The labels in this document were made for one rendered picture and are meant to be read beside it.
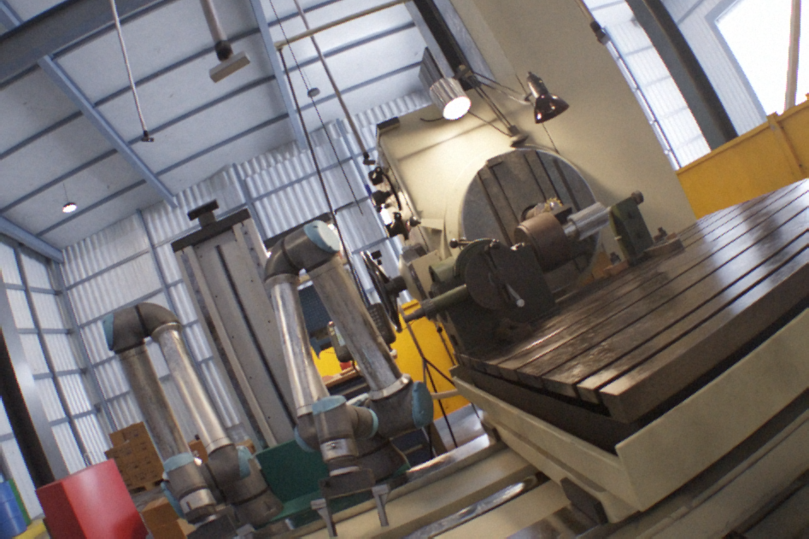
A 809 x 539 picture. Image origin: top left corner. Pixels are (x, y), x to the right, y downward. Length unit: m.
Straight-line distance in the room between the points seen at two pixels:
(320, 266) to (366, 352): 0.30
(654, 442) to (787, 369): 0.23
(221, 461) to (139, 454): 8.06
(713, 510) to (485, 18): 2.11
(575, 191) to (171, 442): 1.73
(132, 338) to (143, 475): 7.99
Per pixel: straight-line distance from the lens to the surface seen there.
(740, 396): 0.76
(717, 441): 0.75
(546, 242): 1.73
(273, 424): 2.07
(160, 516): 5.17
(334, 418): 1.36
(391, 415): 1.72
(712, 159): 4.21
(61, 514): 5.23
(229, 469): 1.60
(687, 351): 0.73
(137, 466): 9.73
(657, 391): 0.71
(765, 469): 1.05
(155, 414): 1.83
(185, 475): 1.48
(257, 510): 1.91
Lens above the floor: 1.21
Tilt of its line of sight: 8 degrees up
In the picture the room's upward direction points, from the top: 25 degrees counter-clockwise
